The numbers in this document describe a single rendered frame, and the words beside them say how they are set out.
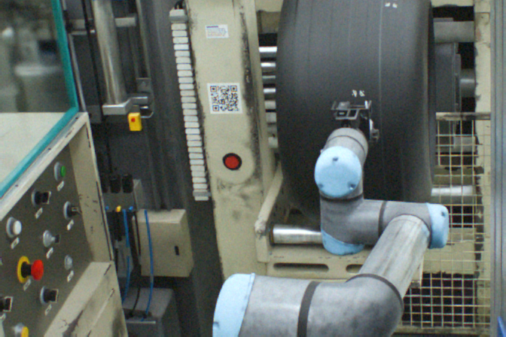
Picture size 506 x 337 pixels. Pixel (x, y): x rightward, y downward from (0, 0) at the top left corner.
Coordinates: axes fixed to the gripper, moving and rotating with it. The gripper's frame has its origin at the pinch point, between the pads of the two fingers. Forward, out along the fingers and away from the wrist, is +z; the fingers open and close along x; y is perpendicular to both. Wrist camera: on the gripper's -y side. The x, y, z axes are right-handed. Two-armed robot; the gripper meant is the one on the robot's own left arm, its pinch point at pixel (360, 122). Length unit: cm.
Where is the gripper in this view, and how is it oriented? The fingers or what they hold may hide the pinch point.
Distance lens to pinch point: 199.4
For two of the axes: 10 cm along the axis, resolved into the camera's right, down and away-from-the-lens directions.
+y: -0.8, -9.4, -3.2
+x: -9.7, 0.1, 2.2
